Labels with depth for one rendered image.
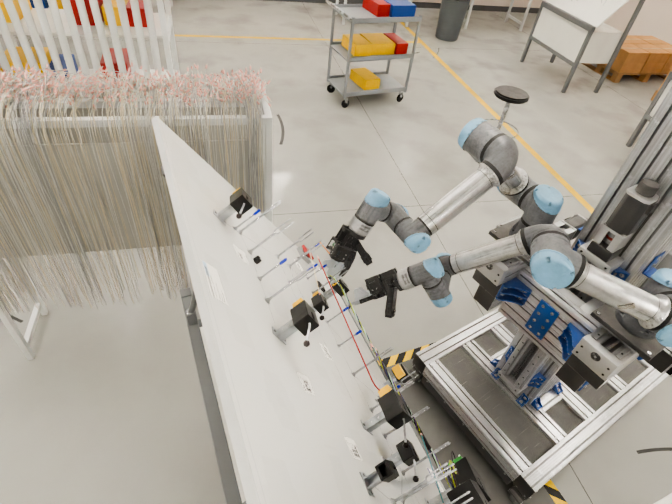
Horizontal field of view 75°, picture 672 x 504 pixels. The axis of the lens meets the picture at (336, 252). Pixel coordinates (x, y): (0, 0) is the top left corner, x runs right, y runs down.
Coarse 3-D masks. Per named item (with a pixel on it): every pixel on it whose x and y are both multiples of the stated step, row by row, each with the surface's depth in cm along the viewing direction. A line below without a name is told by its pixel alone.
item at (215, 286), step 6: (204, 264) 85; (204, 270) 83; (210, 270) 86; (216, 270) 88; (210, 276) 84; (216, 276) 86; (210, 282) 82; (216, 282) 85; (210, 288) 80; (216, 288) 83; (222, 288) 85; (216, 294) 81; (222, 294) 83; (222, 300) 82
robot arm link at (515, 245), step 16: (544, 224) 142; (496, 240) 154; (512, 240) 148; (528, 240) 144; (448, 256) 164; (464, 256) 159; (480, 256) 155; (496, 256) 152; (512, 256) 150; (448, 272) 162
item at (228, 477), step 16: (192, 320) 155; (192, 336) 153; (208, 368) 144; (208, 384) 140; (208, 400) 136; (208, 416) 133; (224, 432) 130; (224, 448) 126; (224, 464) 123; (224, 480) 120; (240, 496) 118
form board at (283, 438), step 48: (192, 192) 106; (192, 240) 87; (240, 240) 115; (288, 240) 169; (240, 288) 94; (288, 288) 126; (240, 336) 79; (336, 336) 139; (240, 384) 68; (288, 384) 84; (336, 384) 109; (240, 432) 60; (288, 432) 72; (336, 432) 89; (384, 432) 118; (288, 480) 63; (336, 480) 76
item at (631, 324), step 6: (618, 312) 155; (618, 318) 155; (624, 318) 152; (630, 318) 151; (624, 324) 152; (630, 324) 151; (636, 324) 149; (630, 330) 151; (636, 330) 150; (642, 330) 149; (648, 330) 150; (642, 336) 150; (648, 336) 149; (654, 336) 149
